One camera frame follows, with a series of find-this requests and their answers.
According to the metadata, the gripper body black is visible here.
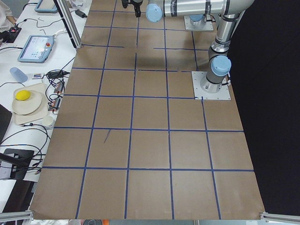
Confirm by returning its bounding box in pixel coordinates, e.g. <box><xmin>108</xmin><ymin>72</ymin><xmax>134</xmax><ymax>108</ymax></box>
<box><xmin>121</xmin><ymin>0</ymin><xmax>143</xmax><ymax>8</ymax></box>

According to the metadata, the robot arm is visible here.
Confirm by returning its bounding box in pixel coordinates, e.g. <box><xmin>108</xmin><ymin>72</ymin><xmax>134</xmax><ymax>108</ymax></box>
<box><xmin>189</xmin><ymin>14</ymin><xmax>215</xmax><ymax>26</ymax></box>
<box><xmin>146</xmin><ymin>0</ymin><xmax>254</xmax><ymax>94</ymax></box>

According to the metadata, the black power adapter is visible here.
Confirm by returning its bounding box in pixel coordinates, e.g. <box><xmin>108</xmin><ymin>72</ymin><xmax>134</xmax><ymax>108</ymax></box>
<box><xmin>75</xmin><ymin>9</ymin><xmax>87</xmax><ymax>18</ymax></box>

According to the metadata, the far teach pendant tablet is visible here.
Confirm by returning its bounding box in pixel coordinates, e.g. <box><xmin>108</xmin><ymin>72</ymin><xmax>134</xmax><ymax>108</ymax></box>
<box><xmin>35</xmin><ymin>0</ymin><xmax>58</xmax><ymax>13</ymax></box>

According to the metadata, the teach pendant tablet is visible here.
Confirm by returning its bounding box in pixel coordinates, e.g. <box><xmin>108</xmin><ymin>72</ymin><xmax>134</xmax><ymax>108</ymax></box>
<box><xmin>35</xmin><ymin>0</ymin><xmax>58</xmax><ymax>13</ymax></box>
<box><xmin>17</xmin><ymin>35</ymin><xmax>54</xmax><ymax>63</ymax></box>

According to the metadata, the near teach pendant tablet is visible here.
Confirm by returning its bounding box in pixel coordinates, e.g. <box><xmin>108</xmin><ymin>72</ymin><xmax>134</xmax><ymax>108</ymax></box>
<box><xmin>17</xmin><ymin>35</ymin><xmax>54</xmax><ymax>63</ymax></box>

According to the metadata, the person in white shirt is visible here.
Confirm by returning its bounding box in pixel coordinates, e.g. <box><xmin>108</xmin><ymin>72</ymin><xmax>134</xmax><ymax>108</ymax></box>
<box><xmin>0</xmin><ymin>1</ymin><xmax>16</xmax><ymax>32</ymax></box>

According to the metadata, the translucent blue cup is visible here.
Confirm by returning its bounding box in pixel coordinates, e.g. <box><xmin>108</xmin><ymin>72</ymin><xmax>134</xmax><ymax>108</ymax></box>
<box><xmin>9</xmin><ymin>67</ymin><xmax>28</xmax><ymax>83</ymax></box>

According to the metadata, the brown paper table cover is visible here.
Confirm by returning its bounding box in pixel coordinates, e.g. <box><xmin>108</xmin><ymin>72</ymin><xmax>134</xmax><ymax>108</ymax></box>
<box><xmin>30</xmin><ymin>0</ymin><xmax>264</xmax><ymax>219</ymax></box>

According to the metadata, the yellow lemon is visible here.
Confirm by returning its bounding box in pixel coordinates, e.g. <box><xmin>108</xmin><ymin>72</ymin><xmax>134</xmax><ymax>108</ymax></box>
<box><xmin>15</xmin><ymin>90</ymin><xmax>31</xmax><ymax>101</ymax></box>

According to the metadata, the white paper cup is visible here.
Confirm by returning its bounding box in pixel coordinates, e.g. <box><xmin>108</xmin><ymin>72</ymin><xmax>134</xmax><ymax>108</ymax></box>
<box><xmin>42</xmin><ymin>116</ymin><xmax>55</xmax><ymax>129</ymax></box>

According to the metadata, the beige round plate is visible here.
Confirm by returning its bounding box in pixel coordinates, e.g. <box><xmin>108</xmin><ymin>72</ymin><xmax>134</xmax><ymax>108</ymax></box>
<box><xmin>12</xmin><ymin>91</ymin><xmax>42</xmax><ymax>115</ymax></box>

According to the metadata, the beige square tray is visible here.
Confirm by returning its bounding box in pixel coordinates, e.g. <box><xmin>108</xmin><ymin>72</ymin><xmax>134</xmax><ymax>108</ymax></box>
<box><xmin>12</xmin><ymin>83</ymin><xmax>48</xmax><ymax>125</ymax></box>

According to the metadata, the aluminium frame post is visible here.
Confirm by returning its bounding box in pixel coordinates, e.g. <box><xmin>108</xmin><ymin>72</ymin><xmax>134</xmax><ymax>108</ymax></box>
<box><xmin>53</xmin><ymin>0</ymin><xmax>82</xmax><ymax>49</ymax></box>

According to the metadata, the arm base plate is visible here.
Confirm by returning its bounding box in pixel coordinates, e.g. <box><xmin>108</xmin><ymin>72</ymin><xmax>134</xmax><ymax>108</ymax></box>
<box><xmin>184</xmin><ymin>15</ymin><xmax>214</xmax><ymax>32</ymax></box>
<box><xmin>191</xmin><ymin>71</ymin><xmax>231</xmax><ymax>100</ymax></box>

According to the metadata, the black camera stand base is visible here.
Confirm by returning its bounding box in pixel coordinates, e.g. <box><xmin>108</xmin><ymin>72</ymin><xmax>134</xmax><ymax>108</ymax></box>
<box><xmin>0</xmin><ymin>148</ymin><xmax>34</xmax><ymax>180</ymax></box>

